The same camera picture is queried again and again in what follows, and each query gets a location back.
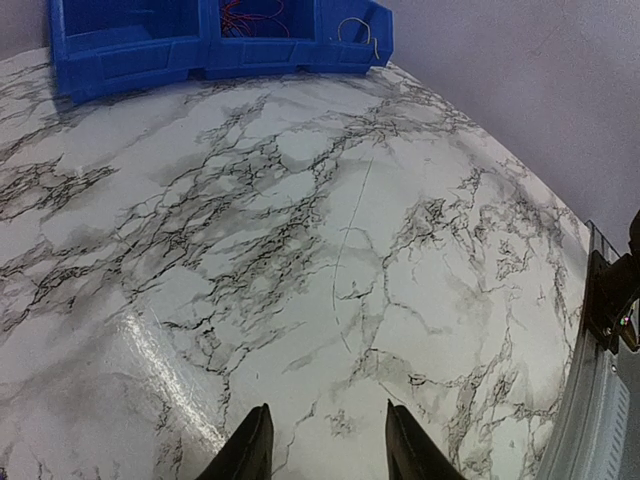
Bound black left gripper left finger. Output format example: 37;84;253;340
198;403;274;480

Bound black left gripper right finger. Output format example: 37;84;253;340
385;400;464;480

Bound yellow cable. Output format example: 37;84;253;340
337;18;381;61

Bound red cable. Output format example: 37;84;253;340
219;0;294;40

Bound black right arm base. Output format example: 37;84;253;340
583;213;639;354

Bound blue plastic bin middle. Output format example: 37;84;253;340
203;0;316;80

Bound blue plastic bin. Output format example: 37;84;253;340
48;0;210;103
292;1;394;74
203;0;316;80

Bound blue plastic bin right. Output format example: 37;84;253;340
292;1;394;74

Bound blue plastic bin left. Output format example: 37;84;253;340
48;0;210;103

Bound aluminium front rail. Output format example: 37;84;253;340
536;223;639;479

